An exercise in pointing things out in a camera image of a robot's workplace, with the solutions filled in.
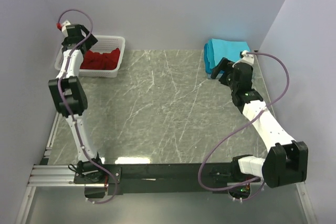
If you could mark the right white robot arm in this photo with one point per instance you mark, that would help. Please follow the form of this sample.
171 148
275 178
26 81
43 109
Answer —
287 160

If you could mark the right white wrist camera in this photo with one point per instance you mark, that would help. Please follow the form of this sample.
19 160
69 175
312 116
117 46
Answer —
246 58

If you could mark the left aluminium rail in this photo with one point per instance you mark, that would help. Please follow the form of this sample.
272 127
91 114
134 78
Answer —
44 175

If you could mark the red t shirt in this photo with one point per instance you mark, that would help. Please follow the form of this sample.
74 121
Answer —
101 61

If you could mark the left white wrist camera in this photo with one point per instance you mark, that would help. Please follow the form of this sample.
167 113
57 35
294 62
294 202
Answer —
63 27

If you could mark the black base beam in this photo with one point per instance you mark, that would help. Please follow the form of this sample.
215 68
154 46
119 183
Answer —
137 178

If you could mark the white plastic basket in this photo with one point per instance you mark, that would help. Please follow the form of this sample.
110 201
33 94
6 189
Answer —
104 44

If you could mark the dark teal folded shirt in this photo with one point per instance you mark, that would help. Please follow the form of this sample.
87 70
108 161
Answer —
208 61

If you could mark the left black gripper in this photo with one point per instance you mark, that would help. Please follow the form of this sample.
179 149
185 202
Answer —
87 40

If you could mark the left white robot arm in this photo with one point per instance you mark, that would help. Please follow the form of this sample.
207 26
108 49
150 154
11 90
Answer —
70 99

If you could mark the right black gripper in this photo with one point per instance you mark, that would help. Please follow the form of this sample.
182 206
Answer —
226 69

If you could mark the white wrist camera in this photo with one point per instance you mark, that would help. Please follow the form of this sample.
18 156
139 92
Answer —
246 58
63 27

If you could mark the light turquoise folded shirt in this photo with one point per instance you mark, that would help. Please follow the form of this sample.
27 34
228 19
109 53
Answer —
219 49

